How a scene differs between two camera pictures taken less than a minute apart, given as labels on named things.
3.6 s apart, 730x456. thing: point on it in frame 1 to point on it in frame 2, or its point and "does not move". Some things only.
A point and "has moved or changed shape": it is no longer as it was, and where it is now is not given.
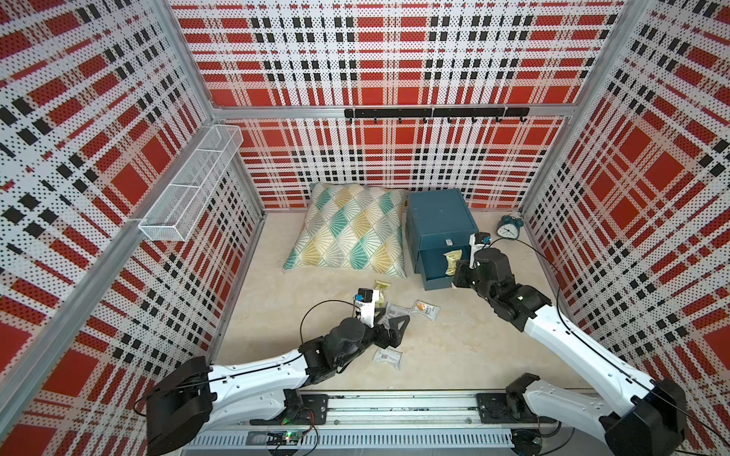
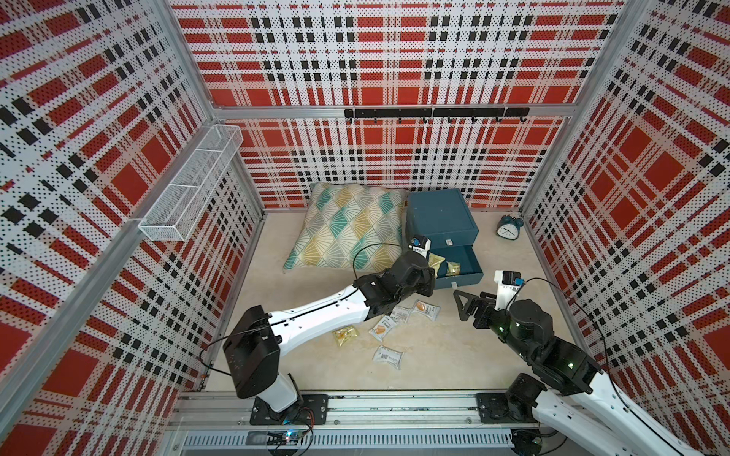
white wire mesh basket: x=176 y=212 does not move
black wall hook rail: x=449 y=113 does not move
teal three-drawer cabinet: x=437 y=222 does not move
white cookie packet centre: x=393 y=311 does not move
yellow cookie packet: x=452 y=257 has moved or changed shape
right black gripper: x=463 y=270 to x=485 y=301
